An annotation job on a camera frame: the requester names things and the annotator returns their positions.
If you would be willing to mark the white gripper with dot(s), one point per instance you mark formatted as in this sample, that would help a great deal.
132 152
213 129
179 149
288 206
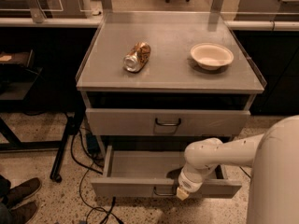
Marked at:
191 183

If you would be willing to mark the grey drawer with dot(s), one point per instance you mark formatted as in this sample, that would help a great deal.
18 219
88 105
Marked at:
166 122
151 174

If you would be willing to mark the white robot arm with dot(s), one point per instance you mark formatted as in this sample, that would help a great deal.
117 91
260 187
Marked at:
273 158

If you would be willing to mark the grey top drawer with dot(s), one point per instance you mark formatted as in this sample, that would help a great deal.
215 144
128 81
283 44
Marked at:
166 122

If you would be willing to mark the grey drawer cabinet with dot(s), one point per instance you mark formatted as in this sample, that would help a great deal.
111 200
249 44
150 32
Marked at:
171 79

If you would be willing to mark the black metal stand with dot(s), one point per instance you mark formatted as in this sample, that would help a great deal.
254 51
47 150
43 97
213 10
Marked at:
15 144

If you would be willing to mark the white paper bowl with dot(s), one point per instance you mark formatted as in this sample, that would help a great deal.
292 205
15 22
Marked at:
211 56

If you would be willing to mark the crushed gold soda can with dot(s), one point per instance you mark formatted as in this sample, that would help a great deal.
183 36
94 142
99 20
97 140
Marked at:
137 57

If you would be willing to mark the brown shoe lower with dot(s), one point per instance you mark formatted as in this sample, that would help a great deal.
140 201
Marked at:
24 213

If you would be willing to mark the brown shoe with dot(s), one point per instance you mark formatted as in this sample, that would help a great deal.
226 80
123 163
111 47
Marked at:
24 213
22 191

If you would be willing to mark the brown shoe upper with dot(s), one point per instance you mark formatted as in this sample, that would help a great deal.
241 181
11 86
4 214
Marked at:
22 191

